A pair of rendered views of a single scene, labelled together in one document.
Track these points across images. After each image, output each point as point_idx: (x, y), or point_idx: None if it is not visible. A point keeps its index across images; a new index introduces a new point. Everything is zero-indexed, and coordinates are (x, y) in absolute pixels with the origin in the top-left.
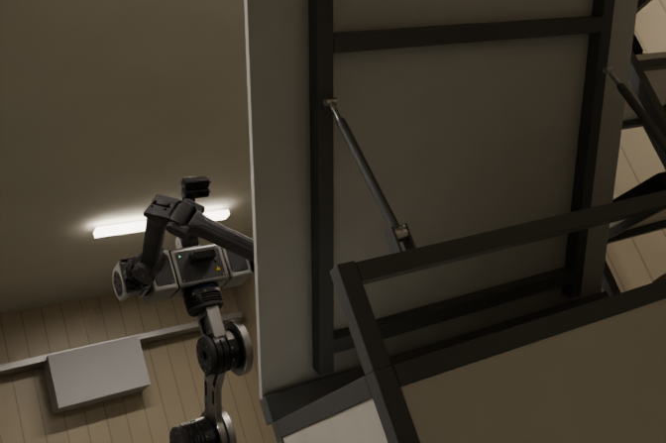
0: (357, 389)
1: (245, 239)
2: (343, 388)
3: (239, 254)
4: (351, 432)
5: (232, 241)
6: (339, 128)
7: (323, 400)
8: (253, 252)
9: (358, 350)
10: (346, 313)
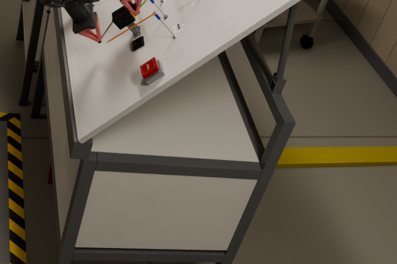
0: (247, 173)
1: None
2: (231, 169)
3: None
4: (213, 186)
5: None
6: (295, 6)
7: (198, 168)
8: None
9: (269, 160)
10: (277, 143)
